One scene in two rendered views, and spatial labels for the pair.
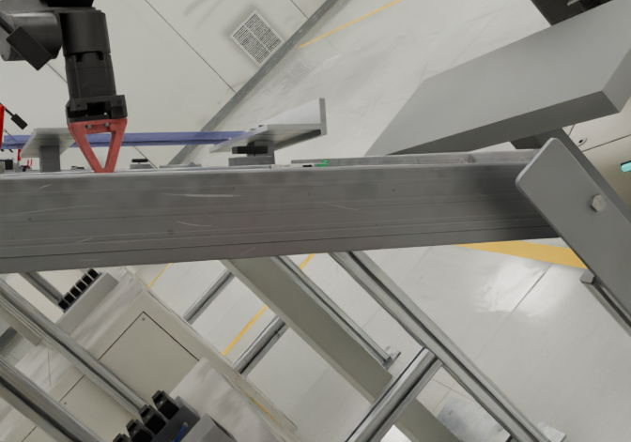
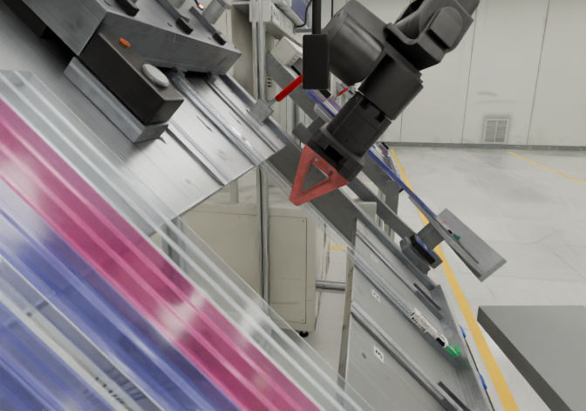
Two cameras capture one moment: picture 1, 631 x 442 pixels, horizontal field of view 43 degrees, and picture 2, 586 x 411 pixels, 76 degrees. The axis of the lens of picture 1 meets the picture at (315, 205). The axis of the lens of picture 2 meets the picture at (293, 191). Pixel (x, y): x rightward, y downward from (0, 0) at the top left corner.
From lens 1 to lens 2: 0.59 m
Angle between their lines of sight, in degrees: 22
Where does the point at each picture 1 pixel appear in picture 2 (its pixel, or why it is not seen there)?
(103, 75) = (367, 134)
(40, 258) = not seen: outside the picture
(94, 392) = (254, 225)
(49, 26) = (365, 58)
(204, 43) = (472, 112)
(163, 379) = (284, 252)
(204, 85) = (453, 127)
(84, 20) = (399, 78)
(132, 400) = (263, 247)
